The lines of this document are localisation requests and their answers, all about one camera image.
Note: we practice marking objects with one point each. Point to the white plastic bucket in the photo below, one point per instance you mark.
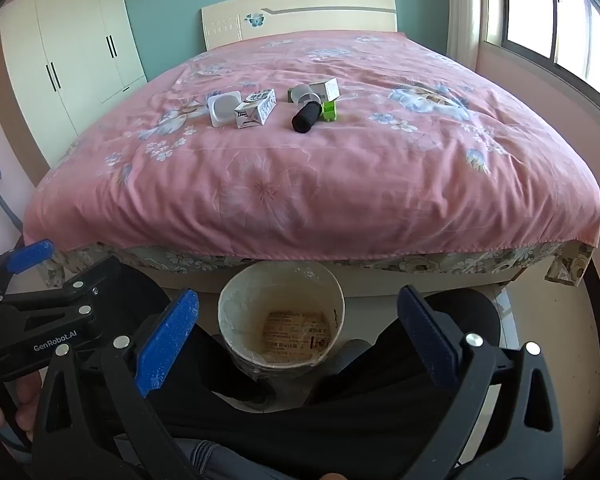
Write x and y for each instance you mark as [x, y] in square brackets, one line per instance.
[235, 305]

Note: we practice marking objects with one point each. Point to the black foam tube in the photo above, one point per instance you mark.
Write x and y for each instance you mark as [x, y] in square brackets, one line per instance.
[307, 117]

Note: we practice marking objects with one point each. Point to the cream bed headboard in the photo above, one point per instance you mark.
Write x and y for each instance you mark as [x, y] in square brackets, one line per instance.
[325, 12]

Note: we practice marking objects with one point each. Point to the pink floral blanket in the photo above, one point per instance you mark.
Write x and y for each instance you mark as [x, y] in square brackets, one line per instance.
[305, 185]

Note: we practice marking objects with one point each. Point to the white yogurt cup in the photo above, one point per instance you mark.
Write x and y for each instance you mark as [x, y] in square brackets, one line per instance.
[224, 109]

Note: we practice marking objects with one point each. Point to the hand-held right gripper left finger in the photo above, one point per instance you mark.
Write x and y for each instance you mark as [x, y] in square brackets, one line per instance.
[167, 341]

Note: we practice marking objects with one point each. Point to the cream curtain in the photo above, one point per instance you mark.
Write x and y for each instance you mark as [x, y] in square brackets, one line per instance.
[467, 15]

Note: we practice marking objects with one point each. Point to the window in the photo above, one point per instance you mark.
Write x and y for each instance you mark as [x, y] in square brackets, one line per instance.
[555, 20]

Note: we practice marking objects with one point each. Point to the clear plastic cup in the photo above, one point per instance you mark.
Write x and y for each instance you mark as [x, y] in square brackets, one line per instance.
[301, 94]

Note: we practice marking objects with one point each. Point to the person's left hand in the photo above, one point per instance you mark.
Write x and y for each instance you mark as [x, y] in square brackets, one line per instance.
[24, 395]

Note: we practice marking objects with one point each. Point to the cream wardrobe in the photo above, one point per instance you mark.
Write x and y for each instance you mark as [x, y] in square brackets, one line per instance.
[75, 55]

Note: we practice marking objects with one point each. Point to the printed paper sheet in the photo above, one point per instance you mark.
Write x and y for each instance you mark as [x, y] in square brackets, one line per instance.
[297, 335]

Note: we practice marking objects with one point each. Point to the white medicine box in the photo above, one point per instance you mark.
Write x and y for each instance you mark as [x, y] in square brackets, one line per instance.
[327, 89]

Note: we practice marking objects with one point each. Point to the white milk carton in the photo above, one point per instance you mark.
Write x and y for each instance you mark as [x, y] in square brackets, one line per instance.
[256, 109]

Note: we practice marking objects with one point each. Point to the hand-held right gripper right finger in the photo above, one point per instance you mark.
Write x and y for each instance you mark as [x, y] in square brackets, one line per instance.
[426, 341]

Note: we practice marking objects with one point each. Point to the green block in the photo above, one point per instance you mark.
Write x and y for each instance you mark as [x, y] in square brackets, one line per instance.
[329, 111]

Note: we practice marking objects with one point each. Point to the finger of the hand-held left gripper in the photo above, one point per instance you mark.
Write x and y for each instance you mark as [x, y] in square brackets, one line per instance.
[80, 292]
[30, 255]

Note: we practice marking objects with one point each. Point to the floral bed sheet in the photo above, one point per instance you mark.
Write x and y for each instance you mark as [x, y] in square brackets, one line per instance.
[430, 265]

